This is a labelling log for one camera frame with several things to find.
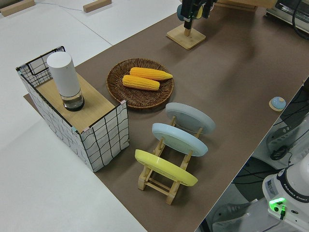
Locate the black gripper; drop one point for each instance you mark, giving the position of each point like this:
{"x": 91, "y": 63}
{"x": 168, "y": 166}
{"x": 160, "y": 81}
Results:
{"x": 190, "y": 8}

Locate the wooden drawer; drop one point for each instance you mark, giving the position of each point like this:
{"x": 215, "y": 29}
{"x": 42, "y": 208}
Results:
{"x": 266, "y": 3}

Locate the teal mug yellow inside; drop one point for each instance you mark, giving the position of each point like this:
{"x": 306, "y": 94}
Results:
{"x": 179, "y": 12}

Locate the wooden mug stand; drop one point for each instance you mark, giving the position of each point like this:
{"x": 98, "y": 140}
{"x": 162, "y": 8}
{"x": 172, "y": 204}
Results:
{"x": 187, "y": 38}

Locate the wooden cabinet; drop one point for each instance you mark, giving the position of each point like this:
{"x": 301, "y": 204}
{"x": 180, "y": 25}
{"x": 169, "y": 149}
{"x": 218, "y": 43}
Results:
{"x": 234, "y": 3}

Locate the brown table mat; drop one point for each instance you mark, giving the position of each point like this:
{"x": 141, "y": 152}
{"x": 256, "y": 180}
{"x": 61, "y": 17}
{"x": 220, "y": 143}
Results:
{"x": 229, "y": 60}

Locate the yellow corn cob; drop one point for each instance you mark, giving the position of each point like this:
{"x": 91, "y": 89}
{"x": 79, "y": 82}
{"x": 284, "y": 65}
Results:
{"x": 140, "y": 82}
{"x": 149, "y": 73}

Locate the white toaster oven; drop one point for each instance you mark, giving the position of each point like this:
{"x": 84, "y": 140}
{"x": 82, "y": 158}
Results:
{"x": 287, "y": 14}

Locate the grey plate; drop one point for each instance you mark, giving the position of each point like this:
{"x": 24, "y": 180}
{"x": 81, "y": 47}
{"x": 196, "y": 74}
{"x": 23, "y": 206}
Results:
{"x": 190, "y": 117}

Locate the wooden block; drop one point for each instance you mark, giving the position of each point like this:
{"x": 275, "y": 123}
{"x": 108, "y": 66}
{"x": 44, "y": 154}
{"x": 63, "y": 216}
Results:
{"x": 14, "y": 8}
{"x": 96, "y": 6}

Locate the round wicker basket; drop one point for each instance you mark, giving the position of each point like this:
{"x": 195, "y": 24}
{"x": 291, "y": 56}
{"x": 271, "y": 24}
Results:
{"x": 135, "y": 99}

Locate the light blue plate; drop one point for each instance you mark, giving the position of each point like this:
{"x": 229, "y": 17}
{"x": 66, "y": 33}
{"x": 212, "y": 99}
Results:
{"x": 178, "y": 140}

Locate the white perforated box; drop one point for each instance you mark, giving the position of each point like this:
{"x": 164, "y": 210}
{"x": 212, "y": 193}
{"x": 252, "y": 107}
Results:
{"x": 280, "y": 135}

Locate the white cylinder with glass base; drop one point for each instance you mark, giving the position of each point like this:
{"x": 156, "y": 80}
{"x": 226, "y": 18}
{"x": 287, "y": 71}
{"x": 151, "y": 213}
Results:
{"x": 64, "y": 75}

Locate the yellow plate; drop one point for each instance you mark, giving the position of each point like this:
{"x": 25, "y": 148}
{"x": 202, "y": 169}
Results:
{"x": 164, "y": 170}

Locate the wooden plate rack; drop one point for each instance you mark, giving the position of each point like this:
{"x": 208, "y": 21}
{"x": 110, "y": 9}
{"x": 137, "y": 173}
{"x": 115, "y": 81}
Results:
{"x": 157, "y": 187}

